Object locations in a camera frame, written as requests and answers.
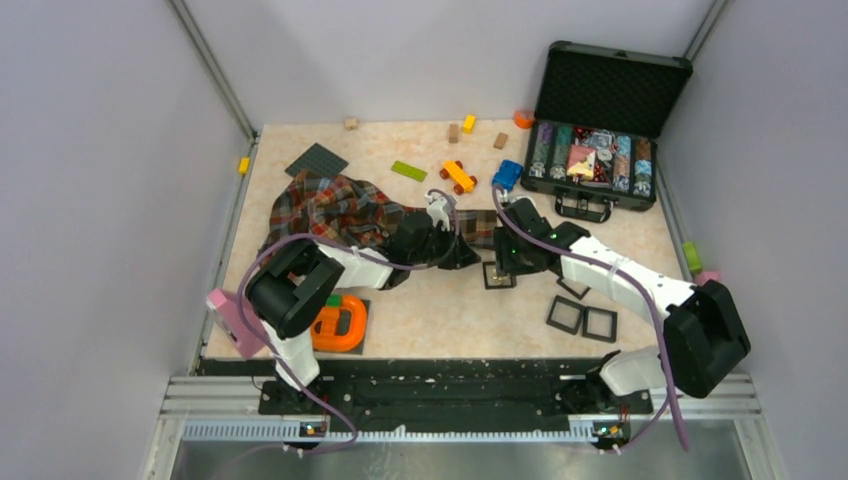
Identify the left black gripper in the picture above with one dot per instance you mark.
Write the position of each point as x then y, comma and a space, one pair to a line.
458, 254

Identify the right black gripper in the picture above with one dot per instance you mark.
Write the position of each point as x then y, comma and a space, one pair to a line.
504, 265

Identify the plaid flannel shirt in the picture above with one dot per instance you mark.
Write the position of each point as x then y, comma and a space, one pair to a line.
355, 213

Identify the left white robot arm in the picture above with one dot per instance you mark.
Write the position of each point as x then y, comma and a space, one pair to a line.
288, 293

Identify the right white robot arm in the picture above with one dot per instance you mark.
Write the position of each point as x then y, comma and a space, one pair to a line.
700, 335

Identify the yellow lego car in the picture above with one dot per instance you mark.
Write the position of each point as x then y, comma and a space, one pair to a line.
463, 183

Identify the blue lego car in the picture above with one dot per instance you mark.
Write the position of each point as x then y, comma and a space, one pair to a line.
507, 175

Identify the green flat lego brick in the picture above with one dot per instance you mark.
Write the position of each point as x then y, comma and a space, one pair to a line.
409, 171

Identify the yellow lego brick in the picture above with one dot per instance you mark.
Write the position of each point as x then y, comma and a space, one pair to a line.
468, 124

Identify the orange tape dispenser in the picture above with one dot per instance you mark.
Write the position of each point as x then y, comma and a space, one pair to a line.
341, 330

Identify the black poker chip case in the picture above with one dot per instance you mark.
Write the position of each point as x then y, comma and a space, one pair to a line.
598, 116

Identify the dark grey lego baseplate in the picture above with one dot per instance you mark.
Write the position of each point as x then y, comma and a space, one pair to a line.
317, 159

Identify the beige wooden block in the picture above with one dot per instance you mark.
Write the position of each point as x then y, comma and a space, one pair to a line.
351, 123

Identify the pink toy piece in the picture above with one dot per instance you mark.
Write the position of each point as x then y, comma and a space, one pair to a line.
706, 276

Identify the small yellow block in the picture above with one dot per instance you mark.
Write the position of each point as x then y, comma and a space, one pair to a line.
244, 165

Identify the pink box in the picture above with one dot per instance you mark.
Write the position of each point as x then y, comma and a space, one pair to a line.
223, 305

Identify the black square frame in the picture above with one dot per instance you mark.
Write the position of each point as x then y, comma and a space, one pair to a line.
600, 325
565, 315
489, 284
575, 289

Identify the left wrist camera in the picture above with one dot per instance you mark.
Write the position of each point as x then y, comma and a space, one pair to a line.
440, 210

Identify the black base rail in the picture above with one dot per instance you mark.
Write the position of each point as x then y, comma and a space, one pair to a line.
454, 396

